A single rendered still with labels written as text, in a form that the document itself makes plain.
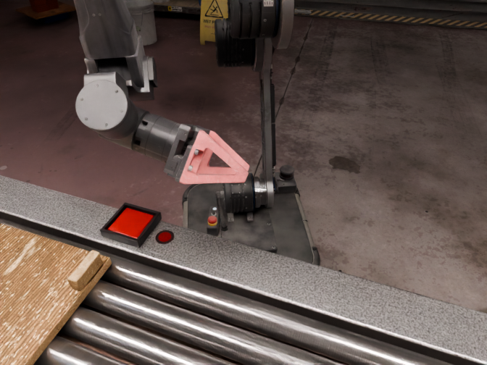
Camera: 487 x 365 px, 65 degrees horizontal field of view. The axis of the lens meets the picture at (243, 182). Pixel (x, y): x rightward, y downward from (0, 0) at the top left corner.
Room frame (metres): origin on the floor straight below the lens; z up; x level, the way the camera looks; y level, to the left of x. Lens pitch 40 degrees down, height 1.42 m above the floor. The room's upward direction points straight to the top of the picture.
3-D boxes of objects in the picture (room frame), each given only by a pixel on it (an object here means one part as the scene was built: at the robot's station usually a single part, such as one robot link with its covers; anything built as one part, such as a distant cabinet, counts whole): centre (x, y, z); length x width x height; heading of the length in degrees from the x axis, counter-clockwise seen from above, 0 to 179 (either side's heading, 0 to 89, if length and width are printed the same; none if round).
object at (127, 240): (0.48, 0.20, 0.92); 0.08 x 0.08 x 0.02; 70
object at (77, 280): (0.36, 0.23, 0.95); 0.06 x 0.02 x 0.03; 160
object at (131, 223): (0.48, 0.20, 0.92); 0.06 x 0.06 x 0.01; 70
